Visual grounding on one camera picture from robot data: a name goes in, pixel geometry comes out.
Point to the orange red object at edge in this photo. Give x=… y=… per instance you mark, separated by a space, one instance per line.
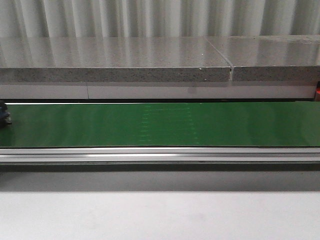
x=317 y=93

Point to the grey stone slab right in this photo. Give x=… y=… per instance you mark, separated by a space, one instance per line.
x=277 y=58

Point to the green conveyor belt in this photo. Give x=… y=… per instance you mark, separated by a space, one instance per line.
x=195 y=124

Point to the grey stone slab left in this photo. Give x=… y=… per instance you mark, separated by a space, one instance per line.
x=111 y=60

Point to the white corrugated curtain backdrop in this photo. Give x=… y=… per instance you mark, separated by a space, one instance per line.
x=158 y=18

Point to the yellow mushroom push button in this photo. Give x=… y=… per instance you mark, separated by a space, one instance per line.
x=5 y=118

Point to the grey stone slab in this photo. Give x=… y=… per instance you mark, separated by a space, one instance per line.
x=277 y=58
x=111 y=60

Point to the aluminium conveyor side rail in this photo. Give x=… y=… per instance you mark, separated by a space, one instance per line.
x=159 y=155

